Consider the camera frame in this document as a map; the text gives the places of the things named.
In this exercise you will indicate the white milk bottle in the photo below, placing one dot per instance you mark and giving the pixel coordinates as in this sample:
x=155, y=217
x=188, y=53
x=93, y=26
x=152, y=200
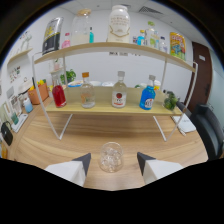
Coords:
x=118, y=26

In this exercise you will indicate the small teal bottle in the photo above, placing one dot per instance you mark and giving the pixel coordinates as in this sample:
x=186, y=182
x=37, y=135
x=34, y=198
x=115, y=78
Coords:
x=91, y=36

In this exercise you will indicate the clear bottle wooden lid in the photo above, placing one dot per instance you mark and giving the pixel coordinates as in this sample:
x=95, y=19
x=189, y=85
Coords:
x=80, y=31

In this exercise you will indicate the colourful snack bag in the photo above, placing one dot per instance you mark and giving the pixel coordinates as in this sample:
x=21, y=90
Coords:
x=177, y=46

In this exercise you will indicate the black kettle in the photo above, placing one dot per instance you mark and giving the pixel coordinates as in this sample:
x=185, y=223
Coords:
x=6, y=134

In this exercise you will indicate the blue and white cup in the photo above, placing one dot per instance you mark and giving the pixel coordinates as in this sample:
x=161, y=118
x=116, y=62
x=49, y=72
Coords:
x=28, y=106

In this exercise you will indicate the small blue bottle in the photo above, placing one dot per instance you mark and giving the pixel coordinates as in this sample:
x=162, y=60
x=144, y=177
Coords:
x=141, y=40

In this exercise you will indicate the small clear bottle orange cap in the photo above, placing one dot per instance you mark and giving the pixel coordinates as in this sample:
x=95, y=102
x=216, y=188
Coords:
x=88, y=96

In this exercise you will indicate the red liquid bottle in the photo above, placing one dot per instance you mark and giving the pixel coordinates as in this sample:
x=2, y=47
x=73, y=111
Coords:
x=59, y=96

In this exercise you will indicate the black chair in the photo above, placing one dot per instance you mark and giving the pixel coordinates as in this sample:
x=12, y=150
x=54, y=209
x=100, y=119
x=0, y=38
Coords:
x=210, y=128

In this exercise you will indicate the two-tier wooden shelf rack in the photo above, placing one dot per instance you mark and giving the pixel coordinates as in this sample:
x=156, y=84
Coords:
x=103, y=106

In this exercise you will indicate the green plant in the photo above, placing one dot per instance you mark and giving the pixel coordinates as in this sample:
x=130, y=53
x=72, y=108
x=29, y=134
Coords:
x=69, y=76

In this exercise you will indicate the clear bottle green cap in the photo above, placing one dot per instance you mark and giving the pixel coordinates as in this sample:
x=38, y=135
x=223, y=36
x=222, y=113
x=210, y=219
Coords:
x=151, y=36

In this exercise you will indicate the black and yellow bag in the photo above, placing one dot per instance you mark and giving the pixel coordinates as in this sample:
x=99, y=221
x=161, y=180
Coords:
x=51, y=38

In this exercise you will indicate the white scale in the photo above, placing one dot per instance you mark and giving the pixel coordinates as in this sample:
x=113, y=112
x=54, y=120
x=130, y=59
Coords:
x=20, y=124

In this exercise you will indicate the clear bottle red label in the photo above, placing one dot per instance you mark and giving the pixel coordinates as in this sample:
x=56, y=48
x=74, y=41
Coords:
x=119, y=96

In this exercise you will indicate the clear glass with ice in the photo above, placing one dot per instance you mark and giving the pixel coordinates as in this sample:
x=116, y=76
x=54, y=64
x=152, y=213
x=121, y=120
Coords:
x=111, y=158

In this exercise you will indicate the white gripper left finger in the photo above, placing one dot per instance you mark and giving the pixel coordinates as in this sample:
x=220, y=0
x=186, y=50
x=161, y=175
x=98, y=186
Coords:
x=71, y=170

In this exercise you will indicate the brown door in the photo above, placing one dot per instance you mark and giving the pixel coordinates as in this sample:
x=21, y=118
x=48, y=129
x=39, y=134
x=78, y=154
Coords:
x=200, y=76

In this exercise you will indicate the white pouch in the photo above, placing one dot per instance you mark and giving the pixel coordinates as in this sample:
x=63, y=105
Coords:
x=185, y=124

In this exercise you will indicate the blue liquid bottle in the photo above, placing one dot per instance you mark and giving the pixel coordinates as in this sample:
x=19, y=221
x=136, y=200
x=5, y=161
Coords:
x=147, y=100

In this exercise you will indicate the green cup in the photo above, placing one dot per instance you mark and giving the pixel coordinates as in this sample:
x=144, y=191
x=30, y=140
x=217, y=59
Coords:
x=14, y=118

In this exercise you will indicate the wooden wall shelf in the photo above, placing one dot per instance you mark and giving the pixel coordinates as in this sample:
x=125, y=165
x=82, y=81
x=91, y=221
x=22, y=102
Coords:
x=20, y=55

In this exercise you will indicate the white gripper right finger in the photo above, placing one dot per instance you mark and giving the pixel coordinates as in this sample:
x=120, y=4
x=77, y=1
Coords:
x=158, y=168

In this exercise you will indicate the orange box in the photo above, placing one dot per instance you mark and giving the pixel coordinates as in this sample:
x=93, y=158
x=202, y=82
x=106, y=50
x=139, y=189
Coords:
x=38, y=95

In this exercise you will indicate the small pink bottle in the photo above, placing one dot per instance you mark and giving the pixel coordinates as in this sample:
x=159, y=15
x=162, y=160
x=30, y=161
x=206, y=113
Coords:
x=66, y=42

